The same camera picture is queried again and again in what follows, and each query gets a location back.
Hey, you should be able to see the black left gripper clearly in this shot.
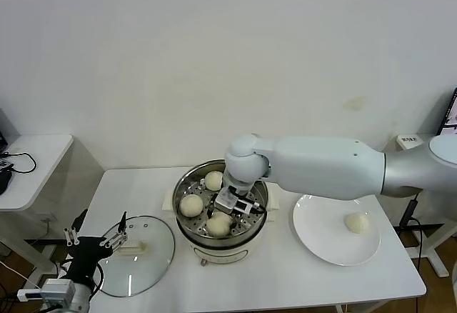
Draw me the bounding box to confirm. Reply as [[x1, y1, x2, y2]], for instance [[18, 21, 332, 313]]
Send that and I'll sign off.
[[63, 208, 129, 284]]

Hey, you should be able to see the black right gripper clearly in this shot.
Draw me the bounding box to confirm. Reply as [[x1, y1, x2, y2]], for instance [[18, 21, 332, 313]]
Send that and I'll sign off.
[[205, 192, 246, 236]]

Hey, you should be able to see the white steamed baozi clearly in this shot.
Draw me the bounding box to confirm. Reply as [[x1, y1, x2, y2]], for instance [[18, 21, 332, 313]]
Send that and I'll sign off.
[[204, 170, 225, 192], [179, 194, 205, 219], [343, 212, 370, 234], [206, 214, 233, 238]]

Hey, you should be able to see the round glass pot lid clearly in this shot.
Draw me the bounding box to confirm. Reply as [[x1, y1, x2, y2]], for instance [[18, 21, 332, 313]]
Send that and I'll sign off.
[[93, 214, 176, 298]]

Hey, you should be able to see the stainless steel steamer basket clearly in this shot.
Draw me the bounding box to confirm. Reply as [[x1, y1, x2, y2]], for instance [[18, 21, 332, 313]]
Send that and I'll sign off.
[[163, 159, 281, 248]]

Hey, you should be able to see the cream electric cooker pot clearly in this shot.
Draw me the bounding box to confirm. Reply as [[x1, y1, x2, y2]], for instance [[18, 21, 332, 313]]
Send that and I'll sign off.
[[174, 209, 280, 267]]

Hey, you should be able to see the round white plate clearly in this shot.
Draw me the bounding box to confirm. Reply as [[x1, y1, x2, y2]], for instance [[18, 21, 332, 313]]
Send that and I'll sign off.
[[292, 193, 382, 267]]

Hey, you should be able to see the black rounded desk device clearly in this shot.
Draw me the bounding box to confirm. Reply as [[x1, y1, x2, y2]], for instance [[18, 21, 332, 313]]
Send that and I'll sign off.
[[0, 170, 15, 197]]

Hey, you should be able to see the black monitor edge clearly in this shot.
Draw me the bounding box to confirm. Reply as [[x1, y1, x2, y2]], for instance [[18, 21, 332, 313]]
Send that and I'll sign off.
[[0, 107, 11, 151]]

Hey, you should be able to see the white side table with label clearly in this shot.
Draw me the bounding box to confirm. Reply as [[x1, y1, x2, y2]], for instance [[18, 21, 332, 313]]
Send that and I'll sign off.
[[385, 133, 457, 280]]

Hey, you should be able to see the open black laptop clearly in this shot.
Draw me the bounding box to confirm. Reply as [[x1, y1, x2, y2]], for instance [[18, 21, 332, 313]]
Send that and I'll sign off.
[[437, 87, 457, 136]]

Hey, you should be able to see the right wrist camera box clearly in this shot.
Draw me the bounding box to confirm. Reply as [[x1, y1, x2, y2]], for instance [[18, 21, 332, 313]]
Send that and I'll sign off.
[[215, 187, 261, 217]]

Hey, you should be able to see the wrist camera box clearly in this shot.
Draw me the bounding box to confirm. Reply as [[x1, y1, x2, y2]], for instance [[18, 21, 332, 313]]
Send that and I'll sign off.
[[215, 187, 261, 217], [16, 279, 78, 305]]

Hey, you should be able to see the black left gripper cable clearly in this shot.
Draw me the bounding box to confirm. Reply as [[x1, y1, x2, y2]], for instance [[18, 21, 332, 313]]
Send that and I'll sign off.
[[56, 261, 104, 292]]

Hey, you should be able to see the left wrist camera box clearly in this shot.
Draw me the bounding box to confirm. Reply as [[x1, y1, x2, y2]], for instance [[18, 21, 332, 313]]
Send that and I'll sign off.
[[16, 279, 78, 305]]

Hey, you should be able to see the thin black looped cable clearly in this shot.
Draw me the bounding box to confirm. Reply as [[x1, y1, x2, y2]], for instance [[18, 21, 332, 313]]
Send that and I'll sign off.
[[0, 151, 39, 175]]

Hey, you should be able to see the white floor cable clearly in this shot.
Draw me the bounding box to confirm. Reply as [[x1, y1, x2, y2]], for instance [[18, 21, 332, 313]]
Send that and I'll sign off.
[[0, 259, 44, 291]]

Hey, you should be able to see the black cable with adapter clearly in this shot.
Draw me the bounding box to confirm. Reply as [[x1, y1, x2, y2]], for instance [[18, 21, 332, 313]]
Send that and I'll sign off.
[[398, 193, 429, 267]]

